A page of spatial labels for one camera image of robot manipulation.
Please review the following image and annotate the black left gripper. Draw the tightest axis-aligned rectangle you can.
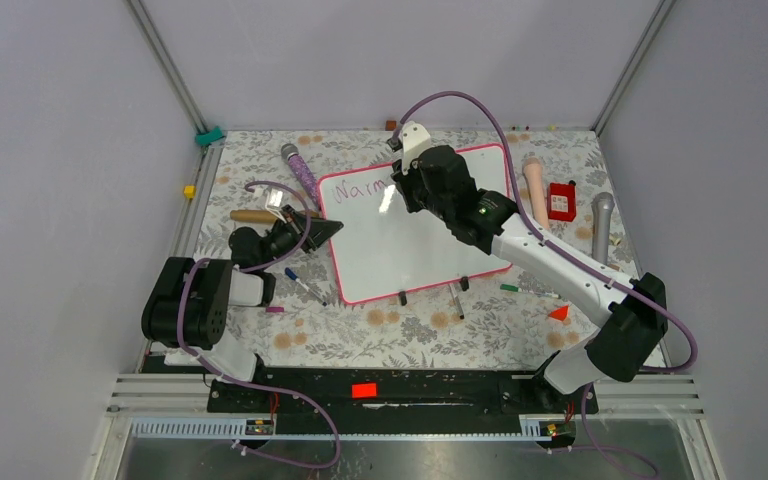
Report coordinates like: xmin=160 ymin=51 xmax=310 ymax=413
xmin=259 ymin=204 xmax=342 ymax=270

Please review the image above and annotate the pink framed whiteboard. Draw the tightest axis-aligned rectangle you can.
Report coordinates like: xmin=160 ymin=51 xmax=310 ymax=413
xmin=318 ymin=164 xmax=511 ymax=305

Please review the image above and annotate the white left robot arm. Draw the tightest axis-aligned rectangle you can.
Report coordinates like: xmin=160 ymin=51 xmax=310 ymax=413
xmin=141 ymin=205 xmax=344 ymax=411

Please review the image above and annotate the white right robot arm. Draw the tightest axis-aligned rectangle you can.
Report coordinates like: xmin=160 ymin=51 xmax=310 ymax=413
xmin=391 ymin=145 xmax=667 ymax=412

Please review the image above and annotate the blue capped marker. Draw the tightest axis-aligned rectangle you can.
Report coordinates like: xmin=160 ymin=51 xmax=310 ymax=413
xmin=284 ymin=267 xmax=328 ymax=306

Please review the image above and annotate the purple patterned toy microphone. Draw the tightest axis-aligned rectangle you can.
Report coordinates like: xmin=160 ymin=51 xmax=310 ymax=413
xmin=280 ymin=143 xmax=320 ymax=205

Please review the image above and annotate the brown wooden toy microphone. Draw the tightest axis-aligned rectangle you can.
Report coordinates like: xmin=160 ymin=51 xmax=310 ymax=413
xmin=229 ymin=210 xmax=286 ymax=225

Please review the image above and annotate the floral patterned table mat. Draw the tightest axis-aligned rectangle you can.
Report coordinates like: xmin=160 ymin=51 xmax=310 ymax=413
xmin=185 ymin=129 xmax=664 ymax=372

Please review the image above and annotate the green capped marker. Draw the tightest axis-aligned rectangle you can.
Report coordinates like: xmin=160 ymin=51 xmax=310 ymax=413
xmin=500 ymin=284 xmax=562 ymax=299

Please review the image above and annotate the red box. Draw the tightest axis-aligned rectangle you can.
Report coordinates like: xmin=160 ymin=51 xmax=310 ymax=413
xmin=547 ymin=181 xmax=577 ymax=222

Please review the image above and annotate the teal block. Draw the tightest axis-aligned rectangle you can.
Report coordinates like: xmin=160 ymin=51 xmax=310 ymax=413
xmin=194 ymin=126 xmax=225 ymax=148

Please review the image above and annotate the silver toy microphone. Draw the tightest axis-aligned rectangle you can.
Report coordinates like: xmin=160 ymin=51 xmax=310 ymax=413
xmin=592 ymin=192 xmax=615 ymax=265

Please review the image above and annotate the red triangular block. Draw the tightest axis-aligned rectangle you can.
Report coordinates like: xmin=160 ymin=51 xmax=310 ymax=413
xmin=548 ymin=305 xmax=569 ymax=322

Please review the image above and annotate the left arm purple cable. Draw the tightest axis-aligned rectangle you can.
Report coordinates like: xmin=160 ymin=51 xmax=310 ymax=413
xmin=175 ymin=180 xmax=344 ymax=470

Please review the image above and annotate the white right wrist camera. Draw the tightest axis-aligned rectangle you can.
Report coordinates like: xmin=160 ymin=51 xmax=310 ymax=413
xmin=387 ymin=121 xmax=431 ymax=175

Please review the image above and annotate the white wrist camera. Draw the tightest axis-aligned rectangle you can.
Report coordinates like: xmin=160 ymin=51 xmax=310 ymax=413
xmin=387 ymin=121 xmax=431 ymax=175
xmin=263 ymin=187 xmax=284 ymax=210

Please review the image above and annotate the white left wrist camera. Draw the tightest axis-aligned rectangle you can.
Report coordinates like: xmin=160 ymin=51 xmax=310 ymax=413
xmin=263 ymin=187 xmax=284 ymax=210

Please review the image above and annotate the red label on rail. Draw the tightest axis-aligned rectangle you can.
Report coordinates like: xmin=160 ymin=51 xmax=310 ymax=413
xmin=350 ymin=382 xmax=378 ymax=399

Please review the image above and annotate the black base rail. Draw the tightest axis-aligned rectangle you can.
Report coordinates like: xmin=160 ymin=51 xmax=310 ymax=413
xmin=207 ymin=367 xmax=598 ymax=435

